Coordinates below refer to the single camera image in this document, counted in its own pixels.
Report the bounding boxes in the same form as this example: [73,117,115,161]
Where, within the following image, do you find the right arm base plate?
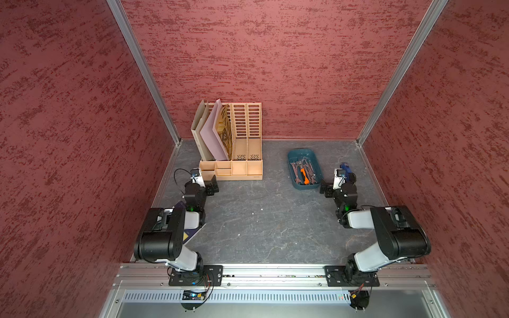
[323,266,380,288]

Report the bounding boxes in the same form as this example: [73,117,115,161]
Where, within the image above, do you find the teal plastic storage tray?
[287,148,323,190]

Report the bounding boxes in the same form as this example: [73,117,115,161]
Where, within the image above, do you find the aluminium front rail frame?
[100,262,449,317]

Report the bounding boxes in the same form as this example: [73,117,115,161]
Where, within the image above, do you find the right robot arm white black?
[319,169,432,280]

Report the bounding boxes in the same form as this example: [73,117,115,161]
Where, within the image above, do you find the orange handled adjustable wrench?
[300,168,310,185]

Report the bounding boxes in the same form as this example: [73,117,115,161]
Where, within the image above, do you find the dark blue notebook yellow label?
[174,201,205,245]

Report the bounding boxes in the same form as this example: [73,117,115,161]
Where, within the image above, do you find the wooden desk file organizer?
[199,101,263,181]

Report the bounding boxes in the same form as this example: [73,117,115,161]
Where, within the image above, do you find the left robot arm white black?
[133,171,219,277]

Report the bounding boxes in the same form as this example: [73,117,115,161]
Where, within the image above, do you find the pink file folder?
[201,99,229,161]

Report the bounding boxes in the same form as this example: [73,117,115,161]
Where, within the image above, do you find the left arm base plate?
[168,265,223,287]

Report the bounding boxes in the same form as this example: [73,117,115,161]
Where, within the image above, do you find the beige file folder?
[191,100,214,161]

